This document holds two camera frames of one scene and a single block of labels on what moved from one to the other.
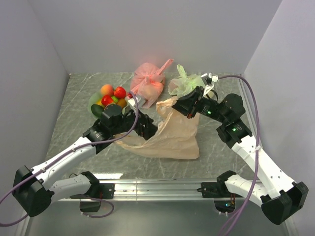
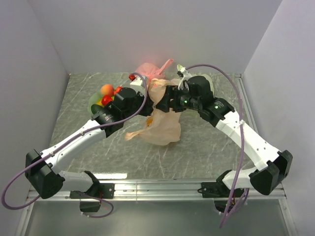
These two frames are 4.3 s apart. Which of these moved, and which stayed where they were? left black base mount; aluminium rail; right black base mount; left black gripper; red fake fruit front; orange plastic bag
Moved: orange plastic bag; left black gripper
Stayed: aluminium rail; red fake fruit front; right black base mount; left black base mount
